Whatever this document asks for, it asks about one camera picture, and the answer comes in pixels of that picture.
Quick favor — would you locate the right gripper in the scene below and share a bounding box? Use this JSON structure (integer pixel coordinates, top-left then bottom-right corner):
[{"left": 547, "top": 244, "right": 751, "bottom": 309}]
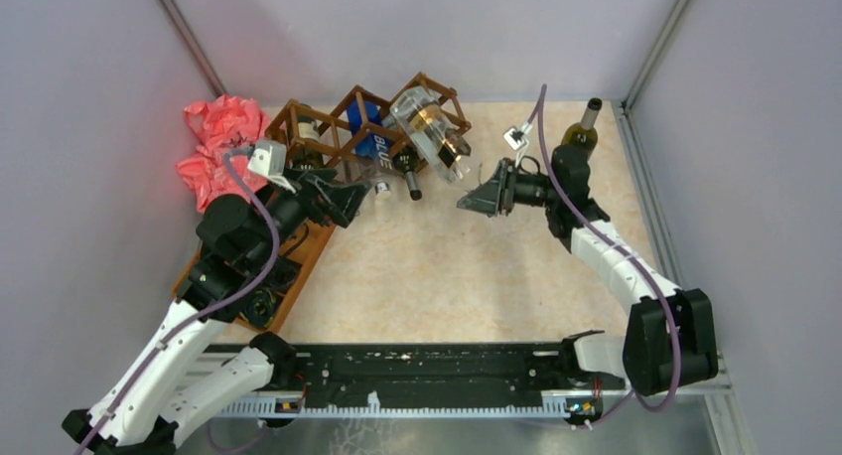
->
[{"left": 457, "top": 157, "right": 561, "bottom": 217}]

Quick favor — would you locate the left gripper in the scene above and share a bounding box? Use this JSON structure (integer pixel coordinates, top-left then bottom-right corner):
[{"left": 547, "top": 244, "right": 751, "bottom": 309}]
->
[{"left": 246, "top": 165, "right": 370, "bottom": 269}]

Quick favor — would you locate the blue square glass bottle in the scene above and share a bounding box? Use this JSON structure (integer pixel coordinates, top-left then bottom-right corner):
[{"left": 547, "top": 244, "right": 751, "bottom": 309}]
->
[{"left": 347, "top": 101, "right": 394, "bottom": 200}]

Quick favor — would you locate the dark green wine bottle front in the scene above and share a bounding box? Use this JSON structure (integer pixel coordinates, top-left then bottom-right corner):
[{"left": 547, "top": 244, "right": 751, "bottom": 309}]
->
[{"left": 392, "top": 145, "right": 423, "bottom": 201}]

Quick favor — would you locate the brown wooden wine rack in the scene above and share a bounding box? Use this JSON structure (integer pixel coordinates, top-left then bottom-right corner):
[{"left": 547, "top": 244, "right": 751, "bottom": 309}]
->
[{"left": 265, "top": 73, "right": 475, "bottom": 183}]

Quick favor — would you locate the clear labelled liquor bottle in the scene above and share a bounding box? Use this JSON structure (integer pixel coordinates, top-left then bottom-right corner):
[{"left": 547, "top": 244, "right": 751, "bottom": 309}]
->
[{"left": 390, "top": 86, "right": 476, "bottom": 185}]

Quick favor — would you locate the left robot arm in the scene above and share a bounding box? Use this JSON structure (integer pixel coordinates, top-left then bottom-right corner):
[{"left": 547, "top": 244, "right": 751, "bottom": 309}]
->
[{"left": 62, "top": 169, "right": 371, "bottom": 454}]

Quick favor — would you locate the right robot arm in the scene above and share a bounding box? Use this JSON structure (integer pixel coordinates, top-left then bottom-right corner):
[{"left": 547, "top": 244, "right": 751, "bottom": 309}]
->
[{"left": 457, "top": 145, "right": 720, "bottom": 396}]

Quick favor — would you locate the wooden compartment tray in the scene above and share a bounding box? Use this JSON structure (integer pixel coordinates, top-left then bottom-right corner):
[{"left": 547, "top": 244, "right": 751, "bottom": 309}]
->
[{"left": 172, "top": 219, "right": 335, "bottom": 332}]

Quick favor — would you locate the rolled dark belt lower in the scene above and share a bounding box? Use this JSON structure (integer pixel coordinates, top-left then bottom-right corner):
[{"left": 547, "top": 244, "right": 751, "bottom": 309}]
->
[{"left": 239, "top": 289, "right": 283, "bottom": 329}]

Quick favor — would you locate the pink plastic bag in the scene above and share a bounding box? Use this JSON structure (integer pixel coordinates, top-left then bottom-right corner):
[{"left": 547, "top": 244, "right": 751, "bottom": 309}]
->
[{"left": 176, "top": 94, "right": 270, "bottom": 214}]

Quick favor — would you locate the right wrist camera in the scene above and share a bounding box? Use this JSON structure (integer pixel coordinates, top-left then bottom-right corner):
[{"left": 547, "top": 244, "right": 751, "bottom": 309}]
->
[{"left": 502, "top": 123, "right": 532, "bottom": 152}]

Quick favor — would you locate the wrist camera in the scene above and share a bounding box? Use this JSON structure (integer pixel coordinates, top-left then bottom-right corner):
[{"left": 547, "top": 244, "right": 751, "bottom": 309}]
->
[
  {"left": 247, "top": 139, "right": 291, "bottom": 189},
  {"left": 502, "top": 123, "right": 532, "bottom": 152}
]

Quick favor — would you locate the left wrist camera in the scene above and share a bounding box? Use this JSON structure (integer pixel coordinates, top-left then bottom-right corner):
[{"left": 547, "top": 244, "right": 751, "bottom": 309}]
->
[{"left": 247, "top": 139, "right": 291, "bottom": 189}]

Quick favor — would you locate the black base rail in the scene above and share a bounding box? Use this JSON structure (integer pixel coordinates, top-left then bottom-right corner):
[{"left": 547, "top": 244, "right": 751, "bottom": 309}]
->
[{"left": 141, "top": 341, "right": 732, "bottom": 420}]

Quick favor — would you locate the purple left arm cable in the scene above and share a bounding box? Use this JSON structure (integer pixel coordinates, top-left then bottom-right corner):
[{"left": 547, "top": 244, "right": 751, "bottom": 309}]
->
[{"left": 73, "top": 147, "right": 282, "bottom": 455}]

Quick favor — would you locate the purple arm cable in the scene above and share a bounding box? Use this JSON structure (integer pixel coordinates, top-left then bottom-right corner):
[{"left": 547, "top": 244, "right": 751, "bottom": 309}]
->
[
  {"left": 73, "top": 147, "right": 282, "bottom": 455},
  {"left": 535, "top": 84, "right": 683, "bottom": 430}
]

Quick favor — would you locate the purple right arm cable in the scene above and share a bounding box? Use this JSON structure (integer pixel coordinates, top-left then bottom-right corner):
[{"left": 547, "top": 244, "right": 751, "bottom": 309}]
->
[{"left": 535, "top": 84, "right": 683, "bottom": 430}]

